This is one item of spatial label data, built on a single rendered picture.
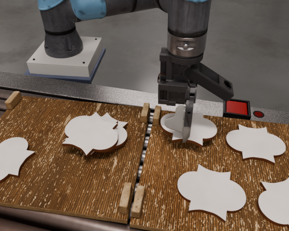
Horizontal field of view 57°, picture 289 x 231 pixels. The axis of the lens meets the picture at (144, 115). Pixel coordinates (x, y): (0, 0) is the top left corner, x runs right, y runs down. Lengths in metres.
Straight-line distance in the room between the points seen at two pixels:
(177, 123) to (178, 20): 0.23
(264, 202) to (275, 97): 2.08
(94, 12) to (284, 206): 0.52
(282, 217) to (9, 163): 0.58
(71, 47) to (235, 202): 0.81
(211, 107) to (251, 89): 1.85
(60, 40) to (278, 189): 0.86
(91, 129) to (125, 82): 1.95
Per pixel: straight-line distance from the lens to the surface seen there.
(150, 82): 2.58
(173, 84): 0.56
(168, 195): 0.58
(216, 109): 0.83
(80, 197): 0.59
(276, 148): 0.72
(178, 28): 0.50
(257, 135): 0.73
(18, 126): 0.79
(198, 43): 0.52
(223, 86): 0.58
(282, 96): 2.68
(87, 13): 0.52
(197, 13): 0.49
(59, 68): 1.07
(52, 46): 1.10
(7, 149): 0.72
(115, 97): 0.86
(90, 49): 1.14
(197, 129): 0.67
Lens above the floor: 1.42
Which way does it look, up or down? 41 degrees down
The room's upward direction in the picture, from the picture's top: straight up
